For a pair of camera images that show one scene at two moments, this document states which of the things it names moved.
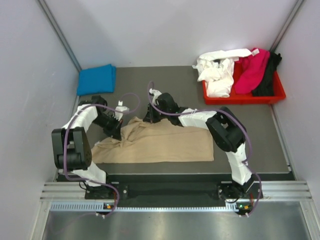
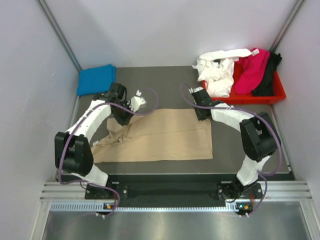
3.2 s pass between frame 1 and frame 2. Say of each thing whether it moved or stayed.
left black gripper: moved
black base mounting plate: stayed
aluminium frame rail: stayed
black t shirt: stayed
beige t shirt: stayed
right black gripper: moved
